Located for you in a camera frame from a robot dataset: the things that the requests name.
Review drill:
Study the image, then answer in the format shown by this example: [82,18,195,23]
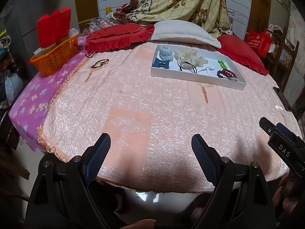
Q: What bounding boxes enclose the white pillow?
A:
[149,20,221,49]

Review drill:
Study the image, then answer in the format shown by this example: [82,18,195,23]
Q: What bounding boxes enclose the white shallow tray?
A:
[151,44,247,90]

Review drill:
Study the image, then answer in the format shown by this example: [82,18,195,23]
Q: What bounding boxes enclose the red bead bracelet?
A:
[220,68,238,79]

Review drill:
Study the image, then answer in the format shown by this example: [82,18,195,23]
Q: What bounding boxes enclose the cream scrunchie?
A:
[173,49,208,69]

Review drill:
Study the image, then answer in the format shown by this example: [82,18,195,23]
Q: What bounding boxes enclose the wooden chair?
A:
[263,27,299,92]

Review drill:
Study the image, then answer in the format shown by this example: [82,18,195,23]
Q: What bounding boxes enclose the red ruffled round cushion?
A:
[85,23,155,53]

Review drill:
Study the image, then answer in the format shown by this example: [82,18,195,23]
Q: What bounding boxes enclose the purple floral bed sheet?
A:
[9,36,87,152]

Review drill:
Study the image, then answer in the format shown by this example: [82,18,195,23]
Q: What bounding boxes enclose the red heart pillow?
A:
[217,34,269,76]

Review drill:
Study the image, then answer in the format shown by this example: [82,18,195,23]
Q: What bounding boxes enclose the black hair ties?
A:
[178,61,199,74]

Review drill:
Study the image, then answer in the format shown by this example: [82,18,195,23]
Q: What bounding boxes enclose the orange plastic basket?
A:
[28,33,80,77]

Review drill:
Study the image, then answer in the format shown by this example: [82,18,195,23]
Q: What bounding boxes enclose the grey refrigerator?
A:
[1,0,54,50]

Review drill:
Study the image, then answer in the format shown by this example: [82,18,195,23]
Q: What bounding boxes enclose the pink quilted bedspread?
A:
[38,43,301,193]

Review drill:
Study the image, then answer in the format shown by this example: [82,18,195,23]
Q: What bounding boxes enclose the blue hair claw clip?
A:
[152,58,170,69]

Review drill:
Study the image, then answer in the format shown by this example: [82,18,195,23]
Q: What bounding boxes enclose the red tote bag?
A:
[246,29,272,58]

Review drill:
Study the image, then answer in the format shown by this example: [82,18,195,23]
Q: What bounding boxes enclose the white pearl bead necklace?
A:
[197,64,216,76]

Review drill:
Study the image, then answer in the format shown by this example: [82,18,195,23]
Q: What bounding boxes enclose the red box in basket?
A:
[37,7,71,48]

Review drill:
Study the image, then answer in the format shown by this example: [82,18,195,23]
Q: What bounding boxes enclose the light blue scrunchie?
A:
[158,45,173,61]

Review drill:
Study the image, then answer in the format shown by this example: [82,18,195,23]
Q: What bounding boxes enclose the dark brown bead bracelet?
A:
[216,69,239,82]

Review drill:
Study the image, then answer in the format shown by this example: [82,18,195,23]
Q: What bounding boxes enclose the floral beige blanket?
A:
[114,0,231,38]

